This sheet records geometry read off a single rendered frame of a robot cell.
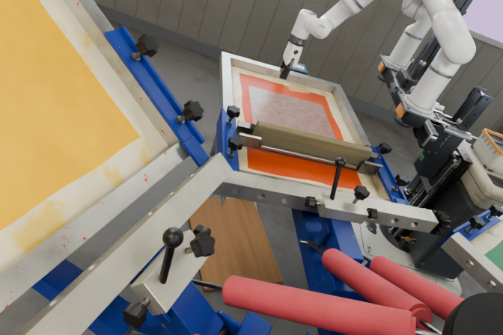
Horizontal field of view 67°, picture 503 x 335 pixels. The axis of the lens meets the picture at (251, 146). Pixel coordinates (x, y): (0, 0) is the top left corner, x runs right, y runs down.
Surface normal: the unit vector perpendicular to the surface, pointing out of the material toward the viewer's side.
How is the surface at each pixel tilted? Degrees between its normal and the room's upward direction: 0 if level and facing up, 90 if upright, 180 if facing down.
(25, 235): 32
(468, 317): 0
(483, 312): 0
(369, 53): 90
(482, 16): 90
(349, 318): 52
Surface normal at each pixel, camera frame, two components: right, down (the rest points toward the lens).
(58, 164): 0.73, -0.39
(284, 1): -0.11, 0.56
